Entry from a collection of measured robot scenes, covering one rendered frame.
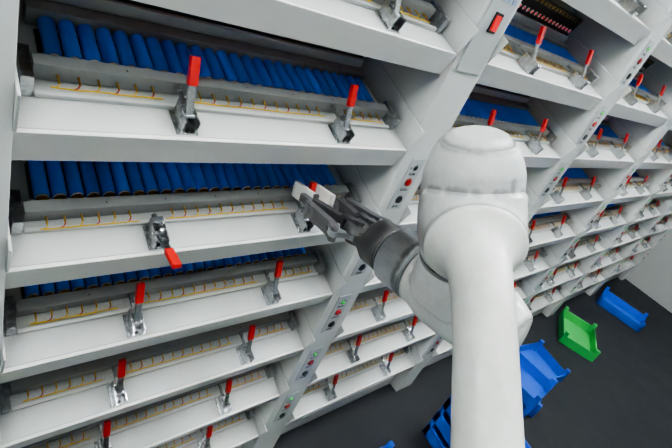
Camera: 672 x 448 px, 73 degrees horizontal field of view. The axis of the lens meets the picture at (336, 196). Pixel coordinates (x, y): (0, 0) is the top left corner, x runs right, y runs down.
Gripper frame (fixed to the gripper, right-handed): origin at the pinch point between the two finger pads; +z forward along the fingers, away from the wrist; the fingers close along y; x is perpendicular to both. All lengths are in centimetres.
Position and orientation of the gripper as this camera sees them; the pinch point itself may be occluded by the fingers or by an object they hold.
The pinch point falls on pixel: (312, 195)
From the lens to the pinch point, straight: 80.9
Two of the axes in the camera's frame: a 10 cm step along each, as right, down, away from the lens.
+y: 7.4, -0.3, 6.7
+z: -6.2, -4.2, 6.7
